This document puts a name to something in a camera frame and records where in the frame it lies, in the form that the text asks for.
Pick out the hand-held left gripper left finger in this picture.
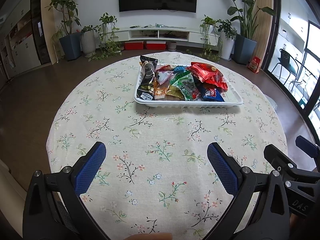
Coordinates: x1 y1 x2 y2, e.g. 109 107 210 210
22 141 107 240

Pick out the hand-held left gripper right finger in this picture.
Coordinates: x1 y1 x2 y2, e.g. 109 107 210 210
204 142 292 240

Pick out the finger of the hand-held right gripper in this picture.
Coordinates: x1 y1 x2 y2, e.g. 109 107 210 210
296 135 320 160
263 144 320 188

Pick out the white plastic tray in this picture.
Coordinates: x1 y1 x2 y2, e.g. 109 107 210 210
134 64 244 108

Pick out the blue yellow cake packet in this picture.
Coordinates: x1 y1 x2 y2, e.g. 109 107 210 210
197 82 225 102

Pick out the gold snack packet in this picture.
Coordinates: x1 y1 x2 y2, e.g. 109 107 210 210
166 85 187 100

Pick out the green snack packet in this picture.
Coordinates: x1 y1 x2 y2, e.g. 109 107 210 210
169 70 202 101

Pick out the red chocolate snack packet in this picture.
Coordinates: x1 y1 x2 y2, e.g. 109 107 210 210
186 62 228 91

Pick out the orange stick packet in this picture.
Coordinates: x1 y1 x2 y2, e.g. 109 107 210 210
154 79 167 100

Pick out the black gold packet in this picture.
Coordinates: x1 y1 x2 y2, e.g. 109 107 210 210
136 55 159 101

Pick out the light blue snack packet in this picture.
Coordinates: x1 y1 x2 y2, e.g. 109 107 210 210
172 65 190 74

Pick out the white pink snack packet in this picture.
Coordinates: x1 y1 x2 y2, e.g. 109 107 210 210
155 66 175 85

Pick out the person's left hand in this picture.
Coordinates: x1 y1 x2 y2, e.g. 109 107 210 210
124 232 173 240

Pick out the grey trash bin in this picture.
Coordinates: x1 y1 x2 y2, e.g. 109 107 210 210
265 95 279 112

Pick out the black metal chair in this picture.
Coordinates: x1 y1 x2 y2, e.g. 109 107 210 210
271 49 300 85

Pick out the red bag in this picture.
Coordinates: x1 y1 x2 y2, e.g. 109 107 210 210
247 56 262 74

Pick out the broad-leaf plant in dark pot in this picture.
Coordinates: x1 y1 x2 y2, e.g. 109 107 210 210
214 0 277 65

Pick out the bushy plant in white pot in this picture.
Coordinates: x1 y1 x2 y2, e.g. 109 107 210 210
216 19 237 60

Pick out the leafy tree in dark pot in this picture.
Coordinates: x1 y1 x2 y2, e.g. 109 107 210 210
45 0 82 61

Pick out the plant in ribbed pot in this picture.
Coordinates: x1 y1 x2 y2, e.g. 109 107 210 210
80 25 97 57

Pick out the red storage box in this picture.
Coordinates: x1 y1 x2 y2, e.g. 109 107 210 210
124 41 145 50
146 40 167 50

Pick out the white television cabinet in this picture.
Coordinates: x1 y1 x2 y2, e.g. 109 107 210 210
117 26 220 46

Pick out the vine plant in white pot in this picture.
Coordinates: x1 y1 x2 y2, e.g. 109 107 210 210
186 15 222 63

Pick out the tall trailing pothos plant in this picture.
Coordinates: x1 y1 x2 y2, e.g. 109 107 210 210
89 12 123 61

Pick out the black sliding door frame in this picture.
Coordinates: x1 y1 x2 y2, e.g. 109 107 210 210
262 0 320 140

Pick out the white and wood wall cabinet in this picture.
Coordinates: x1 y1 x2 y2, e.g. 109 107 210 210
0 0 50 80

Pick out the white cupboard with dark handles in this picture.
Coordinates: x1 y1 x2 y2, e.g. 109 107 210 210
280 0 309 45

